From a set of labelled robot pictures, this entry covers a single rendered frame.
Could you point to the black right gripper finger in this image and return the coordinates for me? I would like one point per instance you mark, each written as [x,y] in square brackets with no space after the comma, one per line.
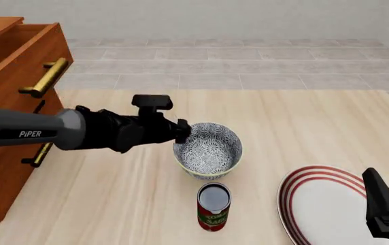
[381,199]

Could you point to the open wooden drawer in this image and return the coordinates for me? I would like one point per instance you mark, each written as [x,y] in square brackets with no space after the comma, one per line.
[28,58]

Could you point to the grey and black left robot arm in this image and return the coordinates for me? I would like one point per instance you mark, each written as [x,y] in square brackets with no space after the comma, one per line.
[28,122]

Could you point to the red tomato sauce tin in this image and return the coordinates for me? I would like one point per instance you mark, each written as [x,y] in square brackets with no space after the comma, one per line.
[213,217]

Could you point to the blue white patterned bowl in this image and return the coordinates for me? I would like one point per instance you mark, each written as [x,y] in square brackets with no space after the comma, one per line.
[211,155]

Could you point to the white plate with red rings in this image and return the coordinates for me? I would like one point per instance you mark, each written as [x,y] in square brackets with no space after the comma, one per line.
[327,209]

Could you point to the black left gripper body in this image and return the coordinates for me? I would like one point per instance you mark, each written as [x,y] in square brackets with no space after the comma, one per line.
[183,131]

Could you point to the wooden cabinet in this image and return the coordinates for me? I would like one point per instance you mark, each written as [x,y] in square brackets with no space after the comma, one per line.
[0,183]

